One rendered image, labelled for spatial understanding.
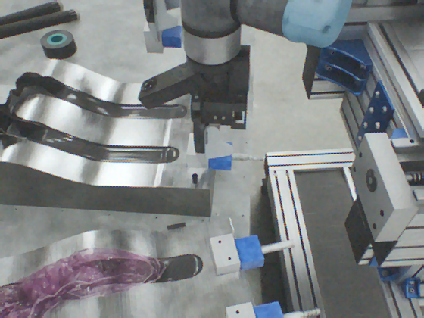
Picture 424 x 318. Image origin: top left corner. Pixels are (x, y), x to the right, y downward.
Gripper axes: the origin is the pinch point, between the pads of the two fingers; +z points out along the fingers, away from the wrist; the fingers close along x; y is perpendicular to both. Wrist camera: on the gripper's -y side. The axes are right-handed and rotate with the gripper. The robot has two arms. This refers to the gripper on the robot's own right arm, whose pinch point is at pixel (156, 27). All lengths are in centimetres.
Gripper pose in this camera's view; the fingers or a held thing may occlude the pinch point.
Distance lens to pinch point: 91.4
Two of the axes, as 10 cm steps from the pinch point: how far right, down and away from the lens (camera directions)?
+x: 0.7, -7.8, 6.3
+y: 10.0, 0.5, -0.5
